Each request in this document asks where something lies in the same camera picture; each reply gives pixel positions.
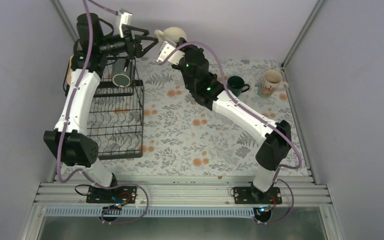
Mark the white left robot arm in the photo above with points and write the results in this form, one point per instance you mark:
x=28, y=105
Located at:
x=90, y=53

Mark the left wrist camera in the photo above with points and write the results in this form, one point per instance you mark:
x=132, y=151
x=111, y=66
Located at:
x=123, y=18

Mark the dark green mug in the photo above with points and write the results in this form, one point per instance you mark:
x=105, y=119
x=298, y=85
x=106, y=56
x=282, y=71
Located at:
x=237, y=85

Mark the grey-green mug black handle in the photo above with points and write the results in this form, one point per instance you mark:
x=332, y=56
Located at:
x=121, y=73

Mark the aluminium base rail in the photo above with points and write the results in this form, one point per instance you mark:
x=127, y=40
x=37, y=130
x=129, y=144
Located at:
x=189, y=191

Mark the floral cream mug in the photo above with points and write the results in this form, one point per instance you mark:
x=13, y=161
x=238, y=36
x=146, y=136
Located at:
x=272, y=82

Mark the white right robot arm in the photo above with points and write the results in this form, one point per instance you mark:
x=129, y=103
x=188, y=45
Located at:
x=273, y=137

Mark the floral patterned table mat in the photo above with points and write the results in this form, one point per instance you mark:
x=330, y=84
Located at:
x=182, y=137

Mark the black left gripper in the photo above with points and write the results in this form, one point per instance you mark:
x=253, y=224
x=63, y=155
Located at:
x=136, y=49

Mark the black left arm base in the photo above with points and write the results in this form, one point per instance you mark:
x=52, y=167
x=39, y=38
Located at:
x=122, y=195

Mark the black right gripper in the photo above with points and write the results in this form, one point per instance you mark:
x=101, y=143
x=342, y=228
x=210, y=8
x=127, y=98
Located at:
x=187, y=47

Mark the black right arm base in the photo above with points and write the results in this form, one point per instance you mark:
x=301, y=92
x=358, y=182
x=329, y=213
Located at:
x=247, y=195

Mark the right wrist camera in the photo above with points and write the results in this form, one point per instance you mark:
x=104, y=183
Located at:
x=166, y=48

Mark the black wire dish rack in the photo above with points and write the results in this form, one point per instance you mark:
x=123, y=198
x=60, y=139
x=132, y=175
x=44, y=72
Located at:
x=101, y=120

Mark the cream white ribbed mug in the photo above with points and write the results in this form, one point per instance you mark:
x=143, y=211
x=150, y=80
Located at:
x=170, y=34

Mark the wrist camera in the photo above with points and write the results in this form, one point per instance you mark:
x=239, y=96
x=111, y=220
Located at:
x=166, y=48
x=123, y=18

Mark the yellow mug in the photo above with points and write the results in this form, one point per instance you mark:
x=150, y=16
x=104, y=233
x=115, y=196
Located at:
x=69, y=73

